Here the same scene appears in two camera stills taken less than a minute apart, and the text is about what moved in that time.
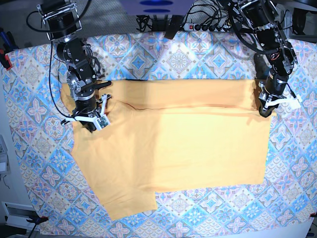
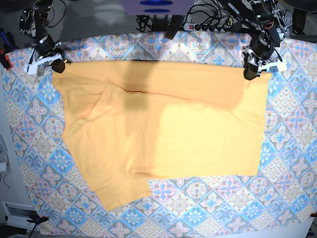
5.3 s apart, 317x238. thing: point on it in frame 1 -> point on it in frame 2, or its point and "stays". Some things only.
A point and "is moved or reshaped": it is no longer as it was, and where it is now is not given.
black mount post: [174, 25] stays
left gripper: [82, 107] -> [47, 46]
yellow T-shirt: [171, 135] is moved or reshaped
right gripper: [273, 87] -> [261, 48]
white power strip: [206, 27] stays
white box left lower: [16, 214] stays
